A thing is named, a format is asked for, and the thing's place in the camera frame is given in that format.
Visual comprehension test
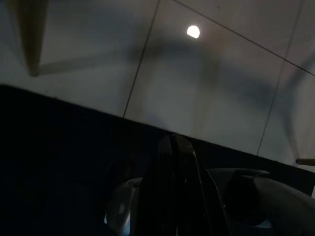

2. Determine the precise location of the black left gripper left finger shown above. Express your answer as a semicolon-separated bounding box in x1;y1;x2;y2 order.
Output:
137;134;179;236

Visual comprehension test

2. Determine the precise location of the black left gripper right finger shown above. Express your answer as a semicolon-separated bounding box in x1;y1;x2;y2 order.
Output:
173;134;234;236

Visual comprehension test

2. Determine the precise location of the black floor mat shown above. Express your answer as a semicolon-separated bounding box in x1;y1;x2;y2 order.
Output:
0;83;315;236

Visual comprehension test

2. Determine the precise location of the wooden chair leg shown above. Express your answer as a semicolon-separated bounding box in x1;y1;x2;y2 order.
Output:
7;0;49;77
295;158;315;166

